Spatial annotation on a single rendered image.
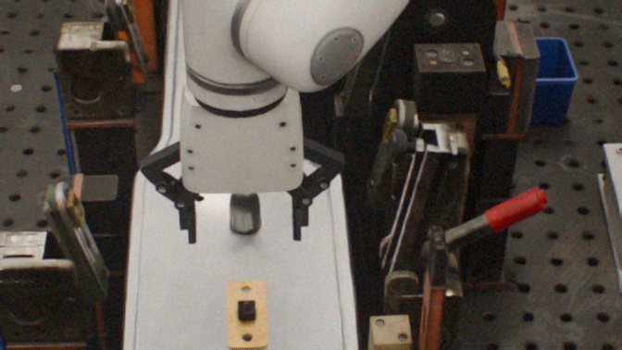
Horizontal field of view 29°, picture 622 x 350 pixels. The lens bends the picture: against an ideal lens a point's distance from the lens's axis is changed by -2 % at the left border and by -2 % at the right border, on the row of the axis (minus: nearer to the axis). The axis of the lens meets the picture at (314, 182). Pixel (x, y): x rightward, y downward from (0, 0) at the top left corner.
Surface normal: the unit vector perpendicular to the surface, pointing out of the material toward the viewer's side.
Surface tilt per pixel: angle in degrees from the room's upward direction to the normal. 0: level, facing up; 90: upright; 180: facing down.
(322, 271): 0
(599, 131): 0
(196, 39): 90
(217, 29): 91
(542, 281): 0
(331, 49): 83
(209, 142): 89
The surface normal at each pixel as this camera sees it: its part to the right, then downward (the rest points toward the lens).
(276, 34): -0.55, 0.04
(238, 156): 0.03, 0.70
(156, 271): 0.01, -0.74
